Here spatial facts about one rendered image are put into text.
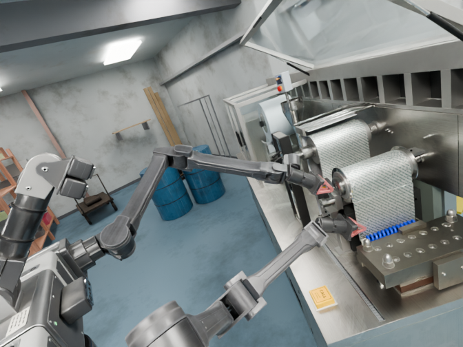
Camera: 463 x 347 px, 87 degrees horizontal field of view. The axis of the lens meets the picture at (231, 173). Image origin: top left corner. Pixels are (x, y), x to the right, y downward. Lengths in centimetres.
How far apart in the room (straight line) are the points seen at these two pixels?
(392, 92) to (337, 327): 96
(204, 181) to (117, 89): 450
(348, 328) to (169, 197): 346
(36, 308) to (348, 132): 118
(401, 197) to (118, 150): 718
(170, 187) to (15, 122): 461
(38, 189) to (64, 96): 716
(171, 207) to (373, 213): 346
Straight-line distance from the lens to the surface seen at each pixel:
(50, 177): 52
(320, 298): 108
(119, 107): 773
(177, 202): 417
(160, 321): 37
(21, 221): 54
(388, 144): 135
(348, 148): 124
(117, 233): 79
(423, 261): 106
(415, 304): 111
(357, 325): 105
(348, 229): 105
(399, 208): 117
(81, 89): 770
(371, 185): 105
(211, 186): 420
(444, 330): 122
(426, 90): 120
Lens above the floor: 176
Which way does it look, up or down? 20 degrees down
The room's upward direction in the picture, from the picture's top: 20 degrees counter-clockwise
